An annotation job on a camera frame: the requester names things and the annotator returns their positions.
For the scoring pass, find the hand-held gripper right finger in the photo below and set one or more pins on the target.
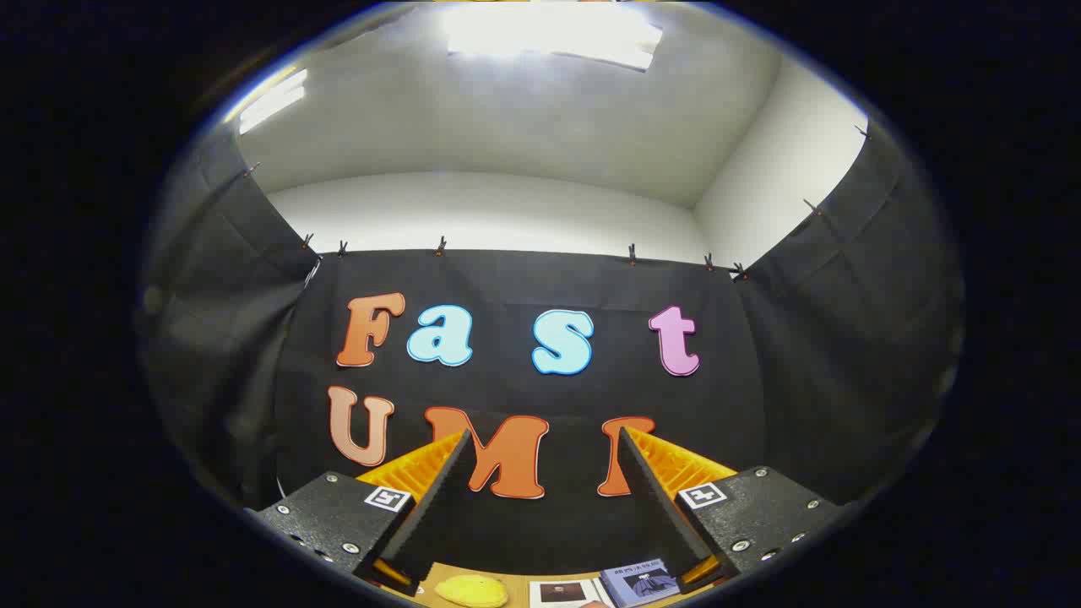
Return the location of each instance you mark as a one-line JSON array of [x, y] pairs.
[[654, 498]]

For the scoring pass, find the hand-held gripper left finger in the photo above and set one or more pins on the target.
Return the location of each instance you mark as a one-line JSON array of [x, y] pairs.
[[439, 498]]

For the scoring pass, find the large ceiling light panel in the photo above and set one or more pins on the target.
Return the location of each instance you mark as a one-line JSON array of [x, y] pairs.
[[549, 34]]

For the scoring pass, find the yellow knobbly sponge ball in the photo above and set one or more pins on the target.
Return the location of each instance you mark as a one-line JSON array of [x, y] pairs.
[[471, 591]]

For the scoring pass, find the white booklet with portrait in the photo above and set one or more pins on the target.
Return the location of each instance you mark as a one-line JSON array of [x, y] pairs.
[[562, 593]]

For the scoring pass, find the blue book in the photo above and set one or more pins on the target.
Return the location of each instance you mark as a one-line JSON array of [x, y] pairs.
[[642, 583]]

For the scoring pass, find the small ceiling light panel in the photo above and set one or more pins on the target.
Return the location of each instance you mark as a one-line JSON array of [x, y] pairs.
[[272, 103]]

